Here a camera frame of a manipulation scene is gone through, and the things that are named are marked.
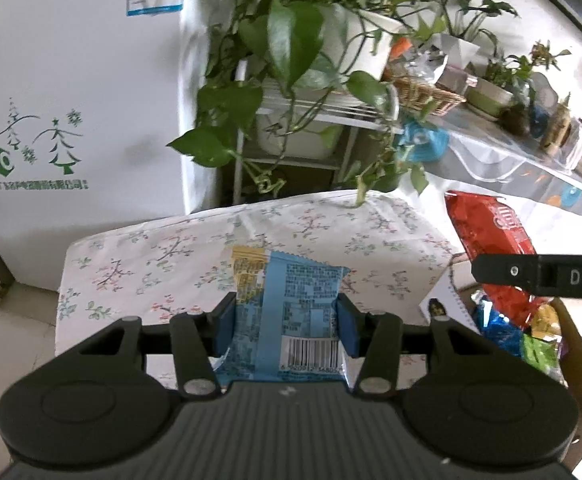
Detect long table with patterned cloth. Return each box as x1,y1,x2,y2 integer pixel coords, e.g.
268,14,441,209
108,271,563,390
396,110,582,281

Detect small leafy plant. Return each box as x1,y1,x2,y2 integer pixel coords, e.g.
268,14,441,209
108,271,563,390
481,40,572,91

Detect round white plant pot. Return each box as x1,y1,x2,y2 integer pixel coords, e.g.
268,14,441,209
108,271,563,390
316,2,404,81

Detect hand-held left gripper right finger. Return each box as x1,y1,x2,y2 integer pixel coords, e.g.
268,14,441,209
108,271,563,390
337,294,494,402

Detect green pothos plant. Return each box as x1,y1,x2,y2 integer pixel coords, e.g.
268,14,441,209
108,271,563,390
166,0,452,208

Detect light blue snack packet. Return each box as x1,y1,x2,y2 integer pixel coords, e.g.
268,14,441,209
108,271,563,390
210,245,356,383

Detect yellow waffle snack packet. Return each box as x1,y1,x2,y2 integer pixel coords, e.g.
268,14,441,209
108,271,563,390
528,305,562,341

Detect green snack packet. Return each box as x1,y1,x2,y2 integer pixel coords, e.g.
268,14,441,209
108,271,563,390
521,335,562,373

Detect blue foil snack packet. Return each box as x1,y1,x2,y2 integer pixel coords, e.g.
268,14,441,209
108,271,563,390
473,295,526,356

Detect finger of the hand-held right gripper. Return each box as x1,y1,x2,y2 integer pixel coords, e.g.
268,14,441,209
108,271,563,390
470,254,549,297

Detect green round plant pot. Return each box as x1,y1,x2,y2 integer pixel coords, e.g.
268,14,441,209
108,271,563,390
466,77,514,121

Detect gold can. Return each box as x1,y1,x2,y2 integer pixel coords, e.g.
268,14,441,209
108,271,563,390
541,102,574,156

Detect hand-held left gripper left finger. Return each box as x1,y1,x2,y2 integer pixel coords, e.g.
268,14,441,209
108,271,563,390
78,292,238,400

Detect floral cloth covered stool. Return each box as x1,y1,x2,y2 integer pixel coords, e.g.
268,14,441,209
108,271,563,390
56,192,466,391

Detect clear plastic bags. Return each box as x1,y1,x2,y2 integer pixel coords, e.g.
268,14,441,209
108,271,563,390
396,45,452,83

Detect brown square container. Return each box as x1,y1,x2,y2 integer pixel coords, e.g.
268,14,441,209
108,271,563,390
438,67,472,96

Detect blue translucent container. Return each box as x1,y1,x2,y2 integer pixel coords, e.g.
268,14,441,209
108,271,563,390
528,90,554,138

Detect white refrigerator with grey door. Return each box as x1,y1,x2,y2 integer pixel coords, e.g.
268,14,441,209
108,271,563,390
0,0,222,306

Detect brown teapot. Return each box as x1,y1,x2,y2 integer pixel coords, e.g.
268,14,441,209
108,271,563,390
501,102,532,136

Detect wicker basket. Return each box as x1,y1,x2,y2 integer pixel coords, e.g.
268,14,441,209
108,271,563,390
388,75,466,118

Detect white metal plant stand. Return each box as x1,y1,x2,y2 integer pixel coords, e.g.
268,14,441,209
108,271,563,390
231,60,406,206

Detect white angular plant pot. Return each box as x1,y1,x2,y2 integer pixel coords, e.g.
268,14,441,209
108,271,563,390
438,35,482,68

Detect cardboard box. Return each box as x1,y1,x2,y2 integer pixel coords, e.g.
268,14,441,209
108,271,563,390
418,255,582,466

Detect red snack packet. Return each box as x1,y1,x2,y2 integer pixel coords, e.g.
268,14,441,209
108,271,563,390
443,190,554,331

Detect white plastic basin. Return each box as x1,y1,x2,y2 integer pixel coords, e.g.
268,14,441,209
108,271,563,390
256,107,346,158

